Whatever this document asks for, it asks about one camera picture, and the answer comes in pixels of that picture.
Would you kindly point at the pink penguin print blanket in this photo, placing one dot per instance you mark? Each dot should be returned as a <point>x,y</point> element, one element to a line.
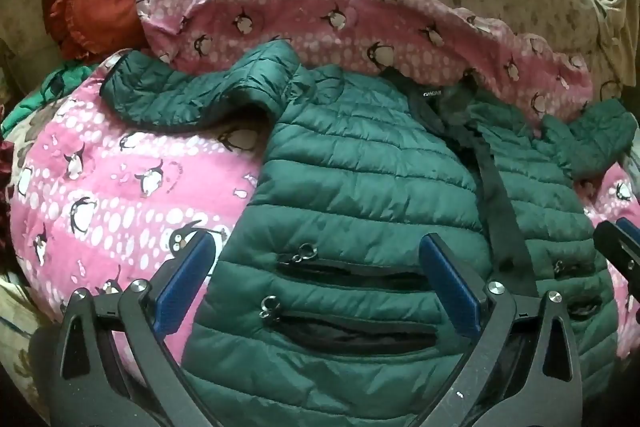
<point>100,167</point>

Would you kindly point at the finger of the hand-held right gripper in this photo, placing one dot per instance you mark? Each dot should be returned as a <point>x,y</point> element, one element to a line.
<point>614,241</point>

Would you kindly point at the green printed cloth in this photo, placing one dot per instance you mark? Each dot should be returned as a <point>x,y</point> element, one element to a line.
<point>47,91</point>

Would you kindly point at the dark green puffer jacket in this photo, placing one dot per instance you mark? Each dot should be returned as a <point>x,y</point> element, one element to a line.
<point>360,167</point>

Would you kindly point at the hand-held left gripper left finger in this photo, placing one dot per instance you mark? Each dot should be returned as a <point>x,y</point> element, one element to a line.
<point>186,277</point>

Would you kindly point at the beige floral cloth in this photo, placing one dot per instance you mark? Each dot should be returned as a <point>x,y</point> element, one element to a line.
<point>20,307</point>

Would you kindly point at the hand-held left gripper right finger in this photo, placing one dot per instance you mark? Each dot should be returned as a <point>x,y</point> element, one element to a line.
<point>450,282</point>

